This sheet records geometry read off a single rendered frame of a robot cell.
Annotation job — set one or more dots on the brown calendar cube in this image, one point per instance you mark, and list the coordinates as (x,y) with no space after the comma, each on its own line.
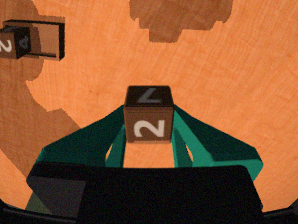
(148,114)
(14,42)

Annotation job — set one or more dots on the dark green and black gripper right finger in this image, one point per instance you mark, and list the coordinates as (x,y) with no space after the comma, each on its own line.
(209,146)

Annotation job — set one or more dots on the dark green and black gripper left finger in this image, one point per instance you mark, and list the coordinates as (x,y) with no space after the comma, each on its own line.
(90,144)

